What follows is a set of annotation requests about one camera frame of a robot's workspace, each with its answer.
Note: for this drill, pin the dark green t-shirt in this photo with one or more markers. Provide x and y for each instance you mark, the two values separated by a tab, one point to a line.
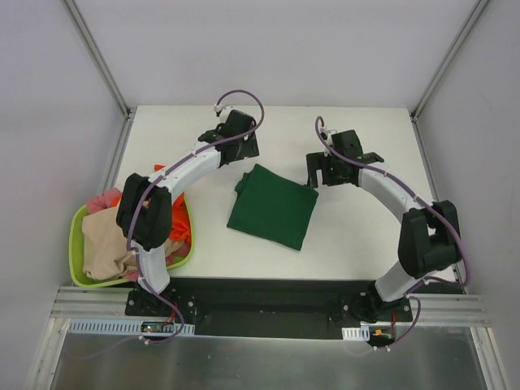
273	208

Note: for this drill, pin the aluminium front rail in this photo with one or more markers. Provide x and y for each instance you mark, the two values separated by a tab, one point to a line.
447	310

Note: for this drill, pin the left white cable duct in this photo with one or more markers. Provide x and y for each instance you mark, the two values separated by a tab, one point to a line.
108	327

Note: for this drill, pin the right aluminium frame post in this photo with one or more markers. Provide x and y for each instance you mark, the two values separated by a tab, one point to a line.
468	26

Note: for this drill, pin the lime green plastic basket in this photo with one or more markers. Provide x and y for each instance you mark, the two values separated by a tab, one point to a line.
76	255

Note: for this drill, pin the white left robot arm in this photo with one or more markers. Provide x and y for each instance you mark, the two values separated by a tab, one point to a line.
202	159

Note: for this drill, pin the pink t-shirt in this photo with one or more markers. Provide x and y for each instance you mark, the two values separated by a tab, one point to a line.
174	251

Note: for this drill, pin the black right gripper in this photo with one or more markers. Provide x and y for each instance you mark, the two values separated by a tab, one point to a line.
318	171

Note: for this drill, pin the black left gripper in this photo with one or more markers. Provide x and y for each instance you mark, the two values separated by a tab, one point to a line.
247	145

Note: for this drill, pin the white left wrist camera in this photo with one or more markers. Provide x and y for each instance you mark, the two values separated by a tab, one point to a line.
221	109

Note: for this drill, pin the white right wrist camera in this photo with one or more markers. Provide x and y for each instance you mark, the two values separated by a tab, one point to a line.
326	134

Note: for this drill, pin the left aluminium frame post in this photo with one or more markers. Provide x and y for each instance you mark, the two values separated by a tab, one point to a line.
82	28

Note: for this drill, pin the beige t-shirt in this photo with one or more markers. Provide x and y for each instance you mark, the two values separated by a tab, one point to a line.
105	248

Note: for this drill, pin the aluminium frame post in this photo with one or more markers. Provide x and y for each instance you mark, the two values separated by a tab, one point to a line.
82	28
468	26

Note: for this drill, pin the orange t-shirt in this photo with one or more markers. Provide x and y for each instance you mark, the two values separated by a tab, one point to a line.
180	223

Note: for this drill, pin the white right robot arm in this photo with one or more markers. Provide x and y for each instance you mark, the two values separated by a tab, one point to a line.
429	238

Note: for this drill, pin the white cable duct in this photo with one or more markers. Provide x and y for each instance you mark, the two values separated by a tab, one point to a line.
356	333
108	327

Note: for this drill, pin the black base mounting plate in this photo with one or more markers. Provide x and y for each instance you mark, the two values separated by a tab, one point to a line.
271	308

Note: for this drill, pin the right white cable duct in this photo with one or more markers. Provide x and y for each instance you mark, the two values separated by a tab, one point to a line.
356	333

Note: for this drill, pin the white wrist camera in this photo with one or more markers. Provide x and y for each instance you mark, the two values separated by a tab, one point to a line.
326	134
221	109

